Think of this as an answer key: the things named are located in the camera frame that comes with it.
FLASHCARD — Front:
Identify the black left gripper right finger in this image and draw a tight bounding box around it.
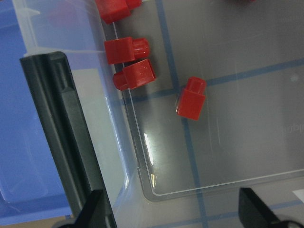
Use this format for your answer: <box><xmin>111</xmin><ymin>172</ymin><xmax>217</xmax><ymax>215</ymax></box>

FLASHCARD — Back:
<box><xmin>238</xmin><ymin>188</ymin><xmax>281</xmax><ymax>228</ymax></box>

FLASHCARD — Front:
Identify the clear plastic storage box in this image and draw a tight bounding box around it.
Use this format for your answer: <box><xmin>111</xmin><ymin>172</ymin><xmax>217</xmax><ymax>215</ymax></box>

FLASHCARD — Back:
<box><xmin>13</xmin><ymin>0</ymin><xmax>304</xmax><ymax>228</ymax></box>

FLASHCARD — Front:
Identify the blue plastic tray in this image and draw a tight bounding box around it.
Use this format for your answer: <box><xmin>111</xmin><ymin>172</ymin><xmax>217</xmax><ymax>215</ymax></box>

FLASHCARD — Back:
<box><xmin>0</xmin><ymin>0</ymin><xmax>72</xmax><ymax>226</ymax></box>

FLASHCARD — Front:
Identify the red block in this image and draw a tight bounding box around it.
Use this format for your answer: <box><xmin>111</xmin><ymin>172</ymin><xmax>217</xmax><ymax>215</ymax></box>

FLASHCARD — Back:
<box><xmin>176</xmin><ymin>76</ymin><xmax>207</xmax><ymax>121</ymax></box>
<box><xmin>113</xmin><ymin>59</ymin><xmax>156</xmax><ymax>91</ymax></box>
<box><xmin>95</xmin><ymin>0</ymin><xmax>142</xmax><ymax>24</ymax></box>
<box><xmin>104</xmin><ymin>37</ymin><xmax>150</xmax><ymax>65</ymax></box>

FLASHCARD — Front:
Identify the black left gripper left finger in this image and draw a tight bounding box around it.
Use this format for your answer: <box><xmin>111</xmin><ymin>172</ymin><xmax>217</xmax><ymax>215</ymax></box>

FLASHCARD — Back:
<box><xmin>71</xmin><ymin>190</ymin><xmax>105</xmax><ymax>228</ymax></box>

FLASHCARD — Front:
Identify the black box latch handle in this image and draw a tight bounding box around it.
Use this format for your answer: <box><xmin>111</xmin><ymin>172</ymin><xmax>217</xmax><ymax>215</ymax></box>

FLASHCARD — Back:
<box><xmin>20</xmin><ymin>51</ymin><xmax>117</xmax><ymax>228</ymax></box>

